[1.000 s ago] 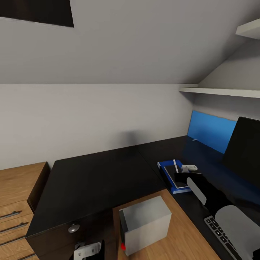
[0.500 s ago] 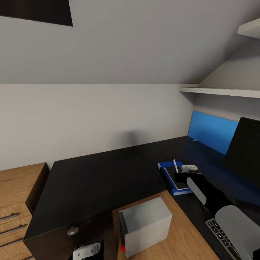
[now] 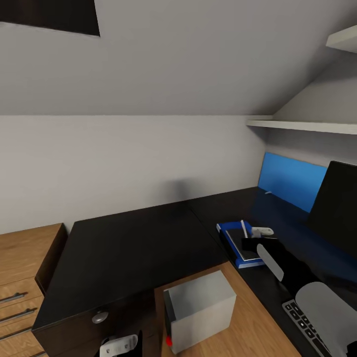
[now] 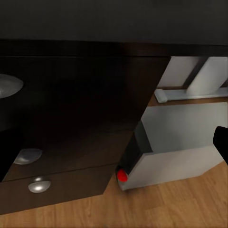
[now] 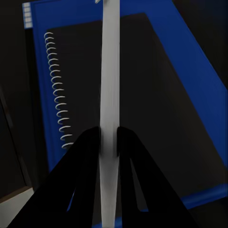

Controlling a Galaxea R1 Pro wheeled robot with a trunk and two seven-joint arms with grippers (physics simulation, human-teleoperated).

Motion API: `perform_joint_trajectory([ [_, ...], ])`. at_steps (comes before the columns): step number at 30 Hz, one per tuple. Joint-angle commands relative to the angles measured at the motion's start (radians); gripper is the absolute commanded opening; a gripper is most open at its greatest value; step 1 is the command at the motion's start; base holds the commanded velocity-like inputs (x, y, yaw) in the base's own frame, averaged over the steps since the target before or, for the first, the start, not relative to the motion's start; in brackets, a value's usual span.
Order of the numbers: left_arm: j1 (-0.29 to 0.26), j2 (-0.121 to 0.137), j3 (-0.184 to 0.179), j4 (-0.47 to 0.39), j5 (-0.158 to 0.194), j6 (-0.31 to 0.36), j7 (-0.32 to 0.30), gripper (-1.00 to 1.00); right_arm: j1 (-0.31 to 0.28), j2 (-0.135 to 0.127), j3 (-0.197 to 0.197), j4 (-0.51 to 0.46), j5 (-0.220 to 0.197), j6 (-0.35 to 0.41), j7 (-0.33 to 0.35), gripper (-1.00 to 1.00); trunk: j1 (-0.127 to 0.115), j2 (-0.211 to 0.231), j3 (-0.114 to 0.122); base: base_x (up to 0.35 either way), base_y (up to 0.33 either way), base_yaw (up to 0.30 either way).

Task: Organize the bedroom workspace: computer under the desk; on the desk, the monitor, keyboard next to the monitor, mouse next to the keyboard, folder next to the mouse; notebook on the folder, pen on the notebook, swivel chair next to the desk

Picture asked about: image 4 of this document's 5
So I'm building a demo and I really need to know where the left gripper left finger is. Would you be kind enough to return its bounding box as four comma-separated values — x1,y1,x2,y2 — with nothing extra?
0,126,25,183

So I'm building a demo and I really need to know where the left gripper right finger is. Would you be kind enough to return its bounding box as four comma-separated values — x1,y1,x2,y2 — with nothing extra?
213,126,228,165

